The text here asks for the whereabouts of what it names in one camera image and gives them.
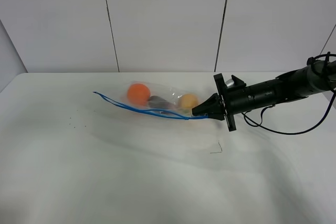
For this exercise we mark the purple eggplant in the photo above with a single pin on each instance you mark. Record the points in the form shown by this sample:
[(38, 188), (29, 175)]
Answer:
[(158, 102)]

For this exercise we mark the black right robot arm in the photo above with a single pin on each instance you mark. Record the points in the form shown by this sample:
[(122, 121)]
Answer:
[(317, 77)]

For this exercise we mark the clear zip bag blue seal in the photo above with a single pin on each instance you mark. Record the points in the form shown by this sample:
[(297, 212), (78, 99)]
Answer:
[(118, 97)]

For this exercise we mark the yellow pear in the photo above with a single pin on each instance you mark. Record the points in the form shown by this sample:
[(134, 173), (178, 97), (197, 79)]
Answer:
[(188, 101)]

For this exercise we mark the orange fruit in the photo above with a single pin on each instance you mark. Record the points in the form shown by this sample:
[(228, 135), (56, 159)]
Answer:
[(138, 94)]

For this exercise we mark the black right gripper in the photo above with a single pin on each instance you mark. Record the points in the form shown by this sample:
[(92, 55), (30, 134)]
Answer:
[(228, 102)]

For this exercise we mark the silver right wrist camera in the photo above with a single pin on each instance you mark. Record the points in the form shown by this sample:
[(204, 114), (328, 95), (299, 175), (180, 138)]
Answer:
[(230, 83)]

